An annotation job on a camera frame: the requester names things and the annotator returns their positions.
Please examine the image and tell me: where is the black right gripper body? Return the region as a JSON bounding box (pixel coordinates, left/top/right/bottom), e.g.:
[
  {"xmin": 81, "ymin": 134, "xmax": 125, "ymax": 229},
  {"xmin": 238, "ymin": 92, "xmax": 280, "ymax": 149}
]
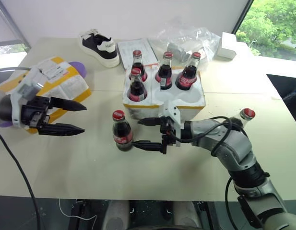
[{"xmin": 159, "ymin": 115, "xmax": 177, "ymax": 155}]

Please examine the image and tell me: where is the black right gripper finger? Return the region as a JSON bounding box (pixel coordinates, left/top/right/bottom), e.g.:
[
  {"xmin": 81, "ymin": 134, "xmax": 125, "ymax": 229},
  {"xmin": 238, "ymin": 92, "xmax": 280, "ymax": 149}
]
[
  {"xmin": 131, "ymin": 140, "xmax": 163, "ymax": 151},
  {"xmin": 137, "ymin": 117, "xmax": 163, "ymax": 127}
]

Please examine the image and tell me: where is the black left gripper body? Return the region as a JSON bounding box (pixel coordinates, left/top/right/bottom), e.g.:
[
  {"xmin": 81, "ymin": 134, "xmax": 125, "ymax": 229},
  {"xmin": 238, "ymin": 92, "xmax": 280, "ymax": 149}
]
[{"xmin": 22, "ymin": 95, "xmax": 52, "ymax": 135}]

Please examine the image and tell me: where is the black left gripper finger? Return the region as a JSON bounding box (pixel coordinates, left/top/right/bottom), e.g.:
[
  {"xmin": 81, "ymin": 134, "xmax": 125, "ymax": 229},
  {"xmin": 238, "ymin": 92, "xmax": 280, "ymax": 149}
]
[
  {"xmin": 50, "ymin": 96, "xmax": 87, "ymax": 112},
  {"xmin": 37, "ymin": 123, "xmax": 86, "ymax": 137}
]

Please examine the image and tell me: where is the red-capped glass cola bottle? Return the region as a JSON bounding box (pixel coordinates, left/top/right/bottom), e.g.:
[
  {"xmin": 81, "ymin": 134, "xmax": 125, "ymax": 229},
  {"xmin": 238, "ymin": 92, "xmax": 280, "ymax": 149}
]
[
  {"xmin": 174, "ymin": 52, "xmax": 202, "ymax": 92},
  {"xmin": 112, "ymin": 110, "xmax": 134, "ymax": 152},
  {"xmin": 154, "ymin": 51, "xmax": 174, "ymax": 91},
  {"xmin": 131, "ymin": 49, "xmax": 149, "ymax": 82},
  {"xmin": 127, "ymin": 67, "xmax": 149, "ymax": 103},
  {"xmin": 230, "ymin": 108, "xmax": 257, "ymax": 128}
]

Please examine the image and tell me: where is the white foam bottle crate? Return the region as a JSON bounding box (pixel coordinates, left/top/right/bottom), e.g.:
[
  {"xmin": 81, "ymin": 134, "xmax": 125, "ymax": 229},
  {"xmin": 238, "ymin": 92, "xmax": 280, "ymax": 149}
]
[{"xmin": 122, "ymin": 68, "xmax": 206, "ymax": 121}]

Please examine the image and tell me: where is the small white box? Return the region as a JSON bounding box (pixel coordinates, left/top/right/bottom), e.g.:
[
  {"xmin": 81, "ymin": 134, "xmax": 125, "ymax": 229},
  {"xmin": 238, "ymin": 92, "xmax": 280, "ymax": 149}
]
[{"xmin": 215, "ymin": 31, "xmax": 238, "ymax": 59}]

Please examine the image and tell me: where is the purple flat pad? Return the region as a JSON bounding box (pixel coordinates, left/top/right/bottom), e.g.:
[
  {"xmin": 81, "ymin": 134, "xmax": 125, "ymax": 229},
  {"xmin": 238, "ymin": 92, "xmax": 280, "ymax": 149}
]
[{"xmin": 0, "ymin": 61, "xmax": 88, "ymax": 129}]

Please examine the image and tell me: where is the white and black sneaker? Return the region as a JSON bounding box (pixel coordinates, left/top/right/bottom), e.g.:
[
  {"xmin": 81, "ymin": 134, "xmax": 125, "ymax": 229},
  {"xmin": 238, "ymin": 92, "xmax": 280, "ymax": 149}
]
[{"xmin": 78, "ymin": 28, "xmax": 121, "ymax": 68}]

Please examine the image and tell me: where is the printed paper in clear sleeve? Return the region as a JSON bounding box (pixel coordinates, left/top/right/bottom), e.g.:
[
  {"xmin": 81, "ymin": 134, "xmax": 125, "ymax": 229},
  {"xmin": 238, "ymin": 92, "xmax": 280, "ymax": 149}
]
[{"xmin": 117, "ymin": 37, "xmax": 158, "ymax": 69}]

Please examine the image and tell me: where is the grey item in plastic bag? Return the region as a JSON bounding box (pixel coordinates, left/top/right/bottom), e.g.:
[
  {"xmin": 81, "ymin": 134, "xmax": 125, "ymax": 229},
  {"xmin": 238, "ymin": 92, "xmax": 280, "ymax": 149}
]
[{"xmin": 166, "ymin": 42, "xmax": 187, "ymax": 61}]

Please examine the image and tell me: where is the clear crumpled plastic bag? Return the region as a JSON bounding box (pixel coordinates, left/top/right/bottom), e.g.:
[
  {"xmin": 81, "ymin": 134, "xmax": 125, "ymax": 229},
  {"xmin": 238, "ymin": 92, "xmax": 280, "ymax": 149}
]
[{"xmin": 147, "ymin": 23, "xmax": 222, "ymax": 72}]

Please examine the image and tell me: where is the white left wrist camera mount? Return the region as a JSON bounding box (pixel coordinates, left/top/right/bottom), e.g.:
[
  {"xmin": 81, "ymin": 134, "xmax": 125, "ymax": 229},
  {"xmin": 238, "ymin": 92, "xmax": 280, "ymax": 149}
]
[{"xmin": 10, "ymin": 68, "xmax": 51, "ymax": 129}]

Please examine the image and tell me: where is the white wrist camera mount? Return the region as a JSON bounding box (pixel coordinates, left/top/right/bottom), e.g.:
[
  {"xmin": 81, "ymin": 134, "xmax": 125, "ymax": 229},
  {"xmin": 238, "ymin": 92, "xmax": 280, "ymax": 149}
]
[
  {"xmin": 10, "ymin": 68, "xmax": 51, "ymax": 129},
  {"xmin": 160, "ymin": 100, "xmax": 185, "ymax": 147}
]

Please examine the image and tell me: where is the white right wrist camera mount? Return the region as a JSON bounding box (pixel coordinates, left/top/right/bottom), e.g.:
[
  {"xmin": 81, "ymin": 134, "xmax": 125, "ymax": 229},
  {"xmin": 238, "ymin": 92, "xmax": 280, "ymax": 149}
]
[{"xmin": 160, "ymin": 100, "xmax": 185, "ymax": 147}]

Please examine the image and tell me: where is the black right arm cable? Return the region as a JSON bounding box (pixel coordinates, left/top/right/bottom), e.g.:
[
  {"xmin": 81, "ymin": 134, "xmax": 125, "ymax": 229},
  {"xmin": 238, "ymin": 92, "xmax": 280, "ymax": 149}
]
[{"xmin": 198, "ymin": 116, "xmax": 246, "ymax": 230}]

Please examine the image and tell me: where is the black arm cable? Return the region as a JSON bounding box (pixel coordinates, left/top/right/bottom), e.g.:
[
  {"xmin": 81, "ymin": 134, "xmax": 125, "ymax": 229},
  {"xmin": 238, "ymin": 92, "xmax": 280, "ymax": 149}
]
[
  {"xmin": 198, "ymin": 116, "xmax": 246, "ymax": 230},
  {"xmin": 0, "ymin": 67, "xmax": 42, "ymax": 230}
]

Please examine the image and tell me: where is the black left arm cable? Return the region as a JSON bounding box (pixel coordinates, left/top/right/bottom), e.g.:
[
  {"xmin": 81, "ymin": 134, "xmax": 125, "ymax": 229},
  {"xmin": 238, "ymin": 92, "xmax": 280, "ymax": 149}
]
[{"xmin": 0, "ymin": 67, "xmax": 42, "ymax": 230}]

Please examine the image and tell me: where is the thin white cord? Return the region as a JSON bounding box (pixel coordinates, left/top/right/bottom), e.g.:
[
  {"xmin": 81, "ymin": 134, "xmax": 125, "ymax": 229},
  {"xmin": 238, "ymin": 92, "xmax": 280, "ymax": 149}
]
[{"xmin": 58, "ymin": 198, "xmax": 98, "ymax": 221}]

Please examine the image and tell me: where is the black metal stand frame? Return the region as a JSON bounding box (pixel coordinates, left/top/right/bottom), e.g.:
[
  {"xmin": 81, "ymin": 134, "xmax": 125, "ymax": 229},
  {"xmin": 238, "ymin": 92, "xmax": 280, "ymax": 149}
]
[{"xmin": 68, "ymin": 198, "xmax": 107, "ymax": 230}]

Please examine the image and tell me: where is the grey window frame bar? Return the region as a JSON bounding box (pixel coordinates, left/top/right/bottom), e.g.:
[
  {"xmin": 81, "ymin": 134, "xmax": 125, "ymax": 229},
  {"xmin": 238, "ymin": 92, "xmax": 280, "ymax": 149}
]
[{"xmin": 0, "ymin": 0, "xmax": 31, "ymax": 52}]

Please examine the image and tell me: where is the dark window frame post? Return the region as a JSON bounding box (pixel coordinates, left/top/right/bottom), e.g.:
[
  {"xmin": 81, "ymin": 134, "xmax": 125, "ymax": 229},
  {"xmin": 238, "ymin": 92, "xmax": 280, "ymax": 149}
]
[{"xmin": 231, "ymin": 0, "xmax": 255, "ymax": 35}]

